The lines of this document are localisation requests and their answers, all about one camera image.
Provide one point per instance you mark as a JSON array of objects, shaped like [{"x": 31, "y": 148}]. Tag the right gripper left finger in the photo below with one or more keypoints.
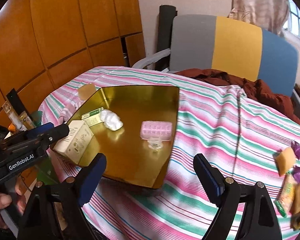
[{"x": 55, "y": 211}]

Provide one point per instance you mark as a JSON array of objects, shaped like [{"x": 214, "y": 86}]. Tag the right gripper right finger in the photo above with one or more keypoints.
[{"x": 259, "y": 220}]

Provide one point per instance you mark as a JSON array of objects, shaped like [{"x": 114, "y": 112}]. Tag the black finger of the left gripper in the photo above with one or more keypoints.
[{"x": 41, "y": 143}]

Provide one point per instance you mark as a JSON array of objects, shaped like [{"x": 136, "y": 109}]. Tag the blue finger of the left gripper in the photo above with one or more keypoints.
[{"x": 29, "y": 134}]

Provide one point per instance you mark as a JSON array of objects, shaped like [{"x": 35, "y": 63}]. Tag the cream cardboard box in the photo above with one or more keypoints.
[{"x": 75, "y": 143}]

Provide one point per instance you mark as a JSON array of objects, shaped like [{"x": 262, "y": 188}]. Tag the green yellow snack packet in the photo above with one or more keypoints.
[{"x": 286, "y": 198}]

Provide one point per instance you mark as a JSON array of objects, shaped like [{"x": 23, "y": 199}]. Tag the green tea packet box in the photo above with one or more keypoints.
[{"x": 93, "y": 117}]

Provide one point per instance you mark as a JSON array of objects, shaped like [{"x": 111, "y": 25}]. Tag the white bubble wrap bundle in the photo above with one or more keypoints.
[{"x": 110, "y": 120}]

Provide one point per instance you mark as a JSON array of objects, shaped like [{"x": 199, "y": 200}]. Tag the purple snack packet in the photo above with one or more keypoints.
[
  {"x": 296, "y": 174},
  {"x": 296, "y": 149}
]

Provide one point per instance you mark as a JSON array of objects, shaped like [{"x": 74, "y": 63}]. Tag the pink hair roller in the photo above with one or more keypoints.
[{"x": 155, "y": 133}]

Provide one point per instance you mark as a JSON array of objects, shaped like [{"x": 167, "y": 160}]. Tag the yellow sponge block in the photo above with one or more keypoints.
[{"x": 285, "y": 160}]

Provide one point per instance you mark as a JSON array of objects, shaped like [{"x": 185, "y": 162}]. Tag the person left hand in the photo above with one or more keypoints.
[{"x": 5, "y": 200}]

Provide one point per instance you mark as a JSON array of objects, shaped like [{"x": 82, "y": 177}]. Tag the pink striped sock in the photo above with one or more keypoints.
[{"x": 66, "y": 113}]

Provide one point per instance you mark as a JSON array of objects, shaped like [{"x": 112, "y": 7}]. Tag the tan hexagon coaster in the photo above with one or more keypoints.
[{"x": 86, "y": 91}]

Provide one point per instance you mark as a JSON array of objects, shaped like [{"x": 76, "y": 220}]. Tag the gold metal tray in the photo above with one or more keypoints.
[{"x": 130, "y": 160}]

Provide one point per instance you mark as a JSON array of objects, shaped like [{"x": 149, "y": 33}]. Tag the striped pink green tablecloth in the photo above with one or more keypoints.
[{"x": 237, "y": 135}]

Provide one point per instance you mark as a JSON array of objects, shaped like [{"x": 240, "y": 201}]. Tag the wooden wardrobe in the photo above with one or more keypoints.
[{"x": 46, "y": 43}]

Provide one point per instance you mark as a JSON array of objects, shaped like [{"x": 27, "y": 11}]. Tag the dark red jacket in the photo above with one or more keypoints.
[{"x": 257, "y": 90}]

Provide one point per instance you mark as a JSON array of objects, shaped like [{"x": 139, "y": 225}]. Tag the black rolled mat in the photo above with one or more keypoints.
[{"x": 166, "y": 15}]

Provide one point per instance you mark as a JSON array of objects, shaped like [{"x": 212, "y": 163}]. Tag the grey yellow blue chair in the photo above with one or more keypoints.
[{"x": 237, "y": 48}]

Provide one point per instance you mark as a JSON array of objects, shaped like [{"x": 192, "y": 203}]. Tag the window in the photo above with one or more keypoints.
[{"x": 293, "y": 22}]

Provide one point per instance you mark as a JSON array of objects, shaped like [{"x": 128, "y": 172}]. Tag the floral curtain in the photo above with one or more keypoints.
[{"x": 267, "y": 14}]

